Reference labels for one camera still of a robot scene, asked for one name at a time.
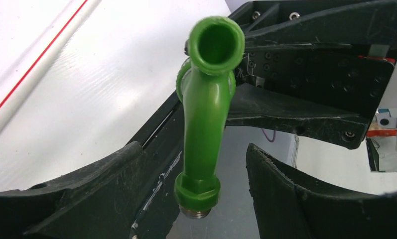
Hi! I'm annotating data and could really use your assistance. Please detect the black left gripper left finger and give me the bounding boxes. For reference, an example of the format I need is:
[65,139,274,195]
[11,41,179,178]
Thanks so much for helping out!
[0,141,186,239]

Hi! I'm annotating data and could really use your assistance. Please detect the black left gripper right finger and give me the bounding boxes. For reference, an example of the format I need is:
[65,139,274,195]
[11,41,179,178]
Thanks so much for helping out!
[246,144,397,239]

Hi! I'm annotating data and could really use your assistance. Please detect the white PVC pipe frame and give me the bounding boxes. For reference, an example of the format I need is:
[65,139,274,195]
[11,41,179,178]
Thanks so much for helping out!
[0,0,98,133]

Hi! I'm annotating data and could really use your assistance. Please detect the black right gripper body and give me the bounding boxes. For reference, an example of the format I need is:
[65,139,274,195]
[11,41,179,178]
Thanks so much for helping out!
[238,44,395,119]

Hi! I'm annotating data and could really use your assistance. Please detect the green water faucet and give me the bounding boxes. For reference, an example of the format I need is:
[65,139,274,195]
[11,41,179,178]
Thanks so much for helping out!
[174,16,245,219]

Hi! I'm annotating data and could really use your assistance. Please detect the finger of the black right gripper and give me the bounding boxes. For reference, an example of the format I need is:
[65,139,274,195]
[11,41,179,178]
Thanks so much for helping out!
[229,0,397,60]
[227,84,370,149]

